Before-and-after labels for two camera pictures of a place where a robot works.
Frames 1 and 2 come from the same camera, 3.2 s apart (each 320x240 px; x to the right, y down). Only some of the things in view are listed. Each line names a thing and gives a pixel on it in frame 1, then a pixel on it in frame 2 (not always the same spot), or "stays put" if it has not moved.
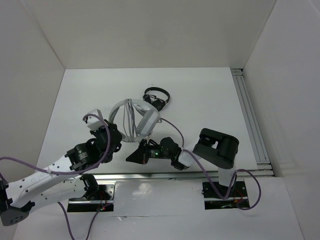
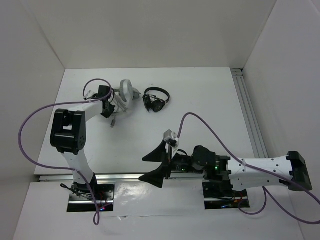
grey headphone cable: [129, 120] -> [119, 103]
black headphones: [158, 103] stays put
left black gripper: [96, 132] -> [108, 113]
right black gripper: [141, 155] -> [157, 178]
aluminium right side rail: [264, 167] stays put
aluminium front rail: [132, 176] stays put
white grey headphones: [148, 124] -> [128, 92]
